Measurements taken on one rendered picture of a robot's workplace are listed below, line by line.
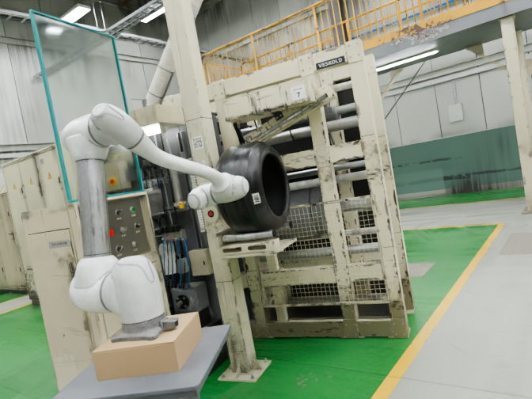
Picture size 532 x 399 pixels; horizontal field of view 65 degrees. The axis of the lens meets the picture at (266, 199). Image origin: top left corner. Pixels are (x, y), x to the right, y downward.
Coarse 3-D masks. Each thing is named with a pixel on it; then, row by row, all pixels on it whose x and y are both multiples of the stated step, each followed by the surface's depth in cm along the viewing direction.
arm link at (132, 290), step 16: (128, 256) 152; (144, 256) 151; (112, 272) 146; (128, 272) 143; (144, 272) 146; (112, 288) 145; (128, 288) 142; (144, 288) 144; (160, 288) 150; (112, 304) 146; (128, 304) 143; (144, 304) 144; (160, 304) 148; (128, 320) 144; (144, 320) 144
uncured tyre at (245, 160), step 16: (256, 144) 243; (224, 160) 240; (240, 160) 234; (256, 160) 233; (272, 160) 272; (240, 176) 230; (256, 176) 230; (272, 176) 278; (272, 192) 280; (288, 192) 267; (224, 208) 236; (240, 208) 232; (256, 208) 230; (272, 208) 276; (288, 208) 264; (240, 224) 240; (256, 224) 237; (272, 224) 242
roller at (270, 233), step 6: (234, 234) 249; (240, 234) 247; (246, 234) 245; (252, 234) 243; (258, 234) 241; (264, 234) 239; (270, 234) 238; (222, 240) 252; (228, 240) 250; (234, 240) 248; (240, 240) 247
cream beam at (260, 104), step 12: (288, 84) 258; (300, 84) 255; (312, 84) 263; (240, 96) 272; (252, 96) 269; (264, 96) 265; (276, 96) 262; (288, 96) 259; (312, 96) 259; (228, 108) 277; (240, 108) 273; (252, 108) 270; (264, 108) 266; (276, 108) 264; (288, 108) 272; (228, 120) 278; (252, 120) 297
